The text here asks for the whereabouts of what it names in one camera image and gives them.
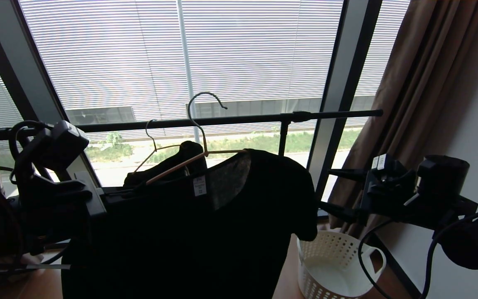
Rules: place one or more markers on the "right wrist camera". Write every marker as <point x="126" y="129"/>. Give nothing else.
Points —
<point x="444" y="174"/>

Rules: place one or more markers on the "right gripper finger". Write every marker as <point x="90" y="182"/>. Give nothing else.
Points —
<point x="347" y="173"/>
<point x="338" y="209"/>

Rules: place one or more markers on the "black clothes rack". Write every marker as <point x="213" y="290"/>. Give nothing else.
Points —
<point x="243" y="119"/>

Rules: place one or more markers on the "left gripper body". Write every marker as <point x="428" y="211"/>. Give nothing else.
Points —
<point x="91" y="195"/>

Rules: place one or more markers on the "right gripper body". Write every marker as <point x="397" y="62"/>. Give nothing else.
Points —
<point x="388" y="191"/>

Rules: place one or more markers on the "brown curtain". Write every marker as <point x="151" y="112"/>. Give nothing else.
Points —
<point x="421" y="83"/>

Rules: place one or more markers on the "black shorts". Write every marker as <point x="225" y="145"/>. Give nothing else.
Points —
<point x="181" y="160"/>

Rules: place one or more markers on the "white laundry basket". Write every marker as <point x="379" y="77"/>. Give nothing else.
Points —
<point x="334" y="270"/>

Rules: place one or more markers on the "pink clothes hanger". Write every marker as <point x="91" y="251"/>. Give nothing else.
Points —
<point x="199" y="124"/>
<point x="152" y="143"/>

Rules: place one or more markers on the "black garment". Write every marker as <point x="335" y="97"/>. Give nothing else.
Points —
<point x="222" y="241"/>

